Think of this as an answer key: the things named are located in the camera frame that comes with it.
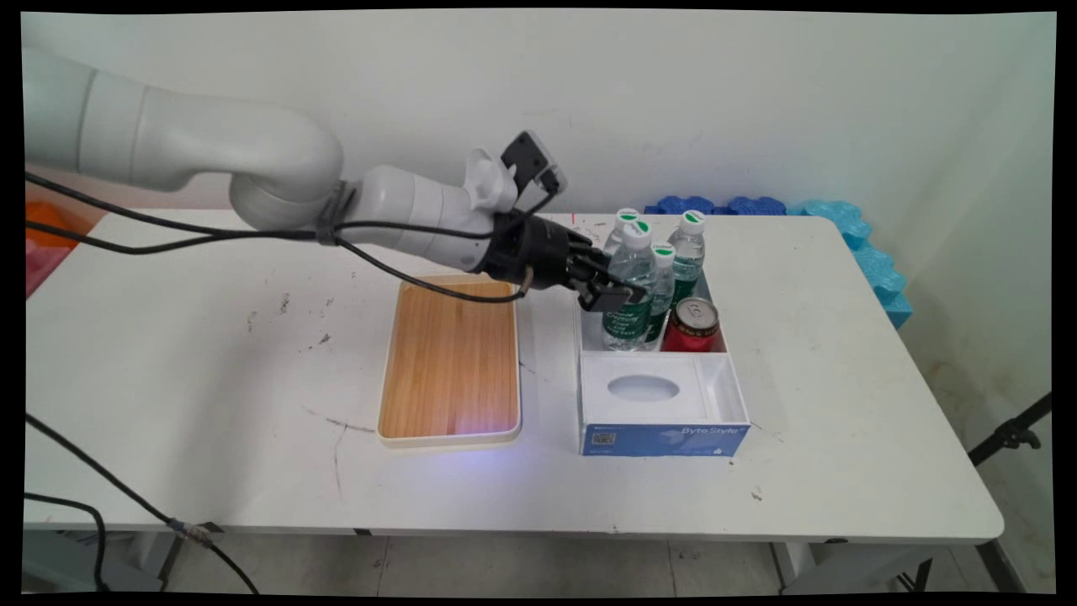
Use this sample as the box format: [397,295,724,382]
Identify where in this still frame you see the light blue foam mat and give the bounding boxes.
[787,199,915,330]

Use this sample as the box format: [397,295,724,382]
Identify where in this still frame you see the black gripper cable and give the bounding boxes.
[24,219,533,305]

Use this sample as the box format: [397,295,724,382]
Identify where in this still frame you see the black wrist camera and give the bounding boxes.
[500,130,567,197]

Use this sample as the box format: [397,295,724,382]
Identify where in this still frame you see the black cable with connector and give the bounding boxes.
[24,412,262,595]

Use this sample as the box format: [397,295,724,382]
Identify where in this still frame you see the red soda can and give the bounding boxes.
[661,296,722,354]

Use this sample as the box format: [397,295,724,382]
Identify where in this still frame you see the grey table leg frame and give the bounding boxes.
[769,539,1026,595]

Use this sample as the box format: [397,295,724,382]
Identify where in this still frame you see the black tripod stand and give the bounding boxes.
[967,391,1054,469]

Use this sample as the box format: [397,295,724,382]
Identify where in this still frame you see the black looped cable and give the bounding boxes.
[24,492,112,592]

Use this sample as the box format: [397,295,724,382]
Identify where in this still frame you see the clear water bottle green label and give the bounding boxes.
[646,242,678,346]
[603,208,646,253]
[601,221,659,353]
[670,210,708,306]

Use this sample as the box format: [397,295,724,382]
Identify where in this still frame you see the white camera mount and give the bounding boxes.
[464,147,519,214]

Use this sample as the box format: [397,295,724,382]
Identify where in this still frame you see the white and blue cardboard box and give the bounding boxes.
[576,251,752,459]

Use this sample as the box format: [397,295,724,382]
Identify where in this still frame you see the orange and red board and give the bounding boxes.
[24,200,109,298]

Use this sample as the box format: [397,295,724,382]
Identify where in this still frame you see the wooden tray with white rim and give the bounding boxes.
[376,273,523,448]

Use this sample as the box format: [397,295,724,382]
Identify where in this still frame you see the black camera cable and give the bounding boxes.
[24,172,563,242]

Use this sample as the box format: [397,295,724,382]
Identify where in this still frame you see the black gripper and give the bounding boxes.
[480,213,650,315]

